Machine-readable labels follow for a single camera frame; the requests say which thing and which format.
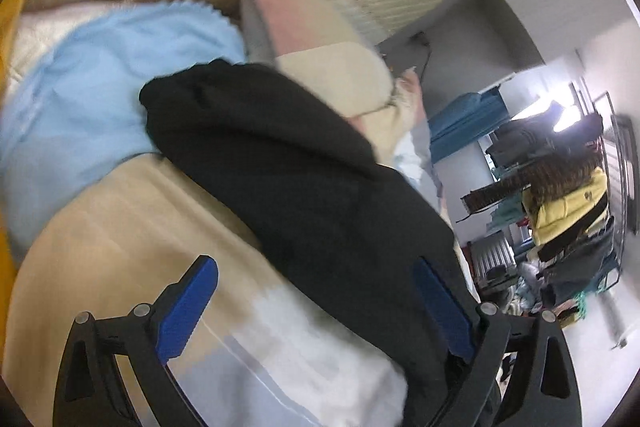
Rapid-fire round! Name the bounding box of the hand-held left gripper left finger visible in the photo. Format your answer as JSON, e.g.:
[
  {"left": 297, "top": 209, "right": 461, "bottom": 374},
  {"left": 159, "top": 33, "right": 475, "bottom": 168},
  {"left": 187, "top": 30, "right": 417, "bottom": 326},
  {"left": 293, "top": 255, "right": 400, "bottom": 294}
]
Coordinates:
[{"left": 52, "top": 255, "right": 220, "bottom": 427}]

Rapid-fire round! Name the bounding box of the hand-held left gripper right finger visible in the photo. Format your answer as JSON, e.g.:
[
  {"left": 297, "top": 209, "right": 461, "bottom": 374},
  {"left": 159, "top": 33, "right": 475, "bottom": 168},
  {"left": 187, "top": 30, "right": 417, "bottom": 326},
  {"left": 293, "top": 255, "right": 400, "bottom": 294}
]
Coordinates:
[{"left": 411, "top": 257, "right": 584, "bottom": 427}]

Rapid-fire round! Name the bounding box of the black garment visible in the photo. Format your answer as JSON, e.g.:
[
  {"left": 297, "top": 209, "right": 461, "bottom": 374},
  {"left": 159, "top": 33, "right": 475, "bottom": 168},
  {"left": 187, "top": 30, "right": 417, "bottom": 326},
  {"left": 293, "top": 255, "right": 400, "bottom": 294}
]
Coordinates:
[{"left": 138, "top": 59, "right": 502, "bottom": 427}]

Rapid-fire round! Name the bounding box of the black metal clothes rack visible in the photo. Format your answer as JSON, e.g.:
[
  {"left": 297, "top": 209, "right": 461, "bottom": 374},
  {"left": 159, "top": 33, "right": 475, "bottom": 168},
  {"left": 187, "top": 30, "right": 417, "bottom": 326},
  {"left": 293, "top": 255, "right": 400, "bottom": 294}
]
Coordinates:
[{"left": 580, "top": 77, "right": 638, "bottom": 303}]

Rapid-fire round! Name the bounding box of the white radiator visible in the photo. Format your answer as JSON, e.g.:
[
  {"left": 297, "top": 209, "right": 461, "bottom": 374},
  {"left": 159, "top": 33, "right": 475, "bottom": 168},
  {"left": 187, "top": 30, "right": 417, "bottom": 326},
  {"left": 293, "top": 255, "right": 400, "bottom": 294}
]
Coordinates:
[{"left": 471, "top": 239, "right": 519, "bottom": 290}]

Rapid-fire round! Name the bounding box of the beige and white bed sheet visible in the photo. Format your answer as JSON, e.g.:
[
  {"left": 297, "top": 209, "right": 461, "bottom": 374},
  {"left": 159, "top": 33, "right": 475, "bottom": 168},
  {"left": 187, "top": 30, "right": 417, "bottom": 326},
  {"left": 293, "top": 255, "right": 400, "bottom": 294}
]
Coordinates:
[{"left": 2, "top": 152, "right": 481, "bottom": 427}]

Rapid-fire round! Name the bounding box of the leopard print garment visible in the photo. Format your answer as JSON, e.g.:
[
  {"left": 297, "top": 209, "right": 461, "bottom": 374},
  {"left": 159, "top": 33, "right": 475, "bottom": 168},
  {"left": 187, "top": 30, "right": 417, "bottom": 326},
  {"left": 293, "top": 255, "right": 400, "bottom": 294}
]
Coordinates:
[{"left": 461, "top": 155, "right": 603, "bottom": 214}]

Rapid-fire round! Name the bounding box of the yellow jacket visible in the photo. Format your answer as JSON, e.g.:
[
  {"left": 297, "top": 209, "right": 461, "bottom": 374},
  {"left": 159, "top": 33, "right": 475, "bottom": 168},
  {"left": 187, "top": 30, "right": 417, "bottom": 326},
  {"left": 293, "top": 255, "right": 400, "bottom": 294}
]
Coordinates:
[{"left": 529, "top": 167, "right": 609, "bottom": 249}]

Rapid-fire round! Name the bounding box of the dark grey garment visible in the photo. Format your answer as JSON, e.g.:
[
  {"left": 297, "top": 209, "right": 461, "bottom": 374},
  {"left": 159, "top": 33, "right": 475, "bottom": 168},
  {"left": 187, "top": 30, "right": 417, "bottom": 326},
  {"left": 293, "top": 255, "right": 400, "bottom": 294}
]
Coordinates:
[{"left": 485, "top": 114, "right": 604, "bottom": 160}]

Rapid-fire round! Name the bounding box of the light blue cloth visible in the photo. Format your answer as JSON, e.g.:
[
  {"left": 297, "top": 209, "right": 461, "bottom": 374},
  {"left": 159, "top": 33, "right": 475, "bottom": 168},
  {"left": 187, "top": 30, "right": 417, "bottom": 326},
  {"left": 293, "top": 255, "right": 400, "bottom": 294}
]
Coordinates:
[{"left": 0, "top": 1, "right": 247, "bottom": 258}]

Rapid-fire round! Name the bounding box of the cream folded cloth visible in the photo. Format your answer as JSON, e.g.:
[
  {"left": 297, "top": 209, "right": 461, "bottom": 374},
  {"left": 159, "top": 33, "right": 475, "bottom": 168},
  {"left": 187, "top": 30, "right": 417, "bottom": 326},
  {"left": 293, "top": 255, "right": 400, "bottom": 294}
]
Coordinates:
[{"left": 274, "top": 41, "right": 397, "bottom": 118}]

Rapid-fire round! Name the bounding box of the pink and grey pillow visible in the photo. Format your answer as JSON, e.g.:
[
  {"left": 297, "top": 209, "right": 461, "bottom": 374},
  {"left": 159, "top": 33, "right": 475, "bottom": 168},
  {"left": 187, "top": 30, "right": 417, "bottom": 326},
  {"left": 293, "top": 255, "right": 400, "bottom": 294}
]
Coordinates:
[{"left": 239, "top": 0, "right": 377, "bottom": 64}]

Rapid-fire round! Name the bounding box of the black cable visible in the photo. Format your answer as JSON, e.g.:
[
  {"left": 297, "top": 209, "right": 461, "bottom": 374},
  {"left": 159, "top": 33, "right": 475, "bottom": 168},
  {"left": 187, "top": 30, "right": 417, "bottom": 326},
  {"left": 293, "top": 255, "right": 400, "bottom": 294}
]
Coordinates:
[{"left": 409, "top": 32, "right": 434, "bottom": 84}]

